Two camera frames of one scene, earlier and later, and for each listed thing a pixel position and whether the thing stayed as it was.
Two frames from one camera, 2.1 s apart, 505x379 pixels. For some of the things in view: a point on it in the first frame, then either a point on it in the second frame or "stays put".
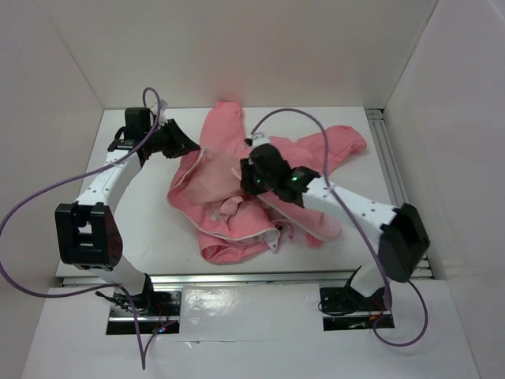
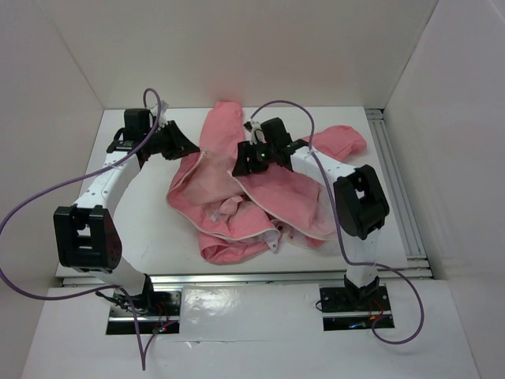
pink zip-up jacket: [208, 203] stays put
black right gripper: [247, 185] to [242, 166]
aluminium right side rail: [394, 175] stays put
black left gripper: [181, 144] stays put
